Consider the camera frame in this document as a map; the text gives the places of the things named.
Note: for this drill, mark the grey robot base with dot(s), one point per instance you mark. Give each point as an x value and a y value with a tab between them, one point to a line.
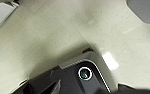
74	76

